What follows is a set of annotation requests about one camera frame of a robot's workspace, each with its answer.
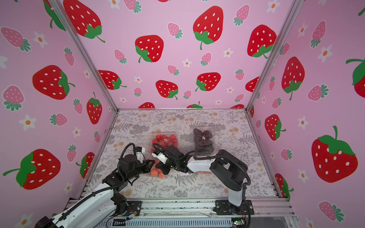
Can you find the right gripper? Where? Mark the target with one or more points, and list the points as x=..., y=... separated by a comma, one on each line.
x=167, y=166

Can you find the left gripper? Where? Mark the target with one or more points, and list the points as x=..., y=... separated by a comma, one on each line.
x=147, y=167

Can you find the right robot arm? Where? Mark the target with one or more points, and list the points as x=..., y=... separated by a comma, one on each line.
x=231, y=171

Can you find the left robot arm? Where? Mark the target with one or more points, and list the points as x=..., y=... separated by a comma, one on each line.
x=106, y=198

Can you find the clear box of red strawberries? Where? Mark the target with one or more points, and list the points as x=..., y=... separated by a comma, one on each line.
x=172, y=139

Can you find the clear box of dark berries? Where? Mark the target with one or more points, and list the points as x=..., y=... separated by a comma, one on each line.
x=203, y=146

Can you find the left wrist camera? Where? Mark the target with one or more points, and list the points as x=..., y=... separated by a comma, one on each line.
x=139, y=151

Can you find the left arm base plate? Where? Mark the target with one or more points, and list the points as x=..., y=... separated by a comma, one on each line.
x=126, y=207

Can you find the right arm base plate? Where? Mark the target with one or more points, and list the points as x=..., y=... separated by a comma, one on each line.
x=223, y=207

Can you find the aluminium front rail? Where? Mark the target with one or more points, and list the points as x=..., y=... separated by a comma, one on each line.
x=270, y=207

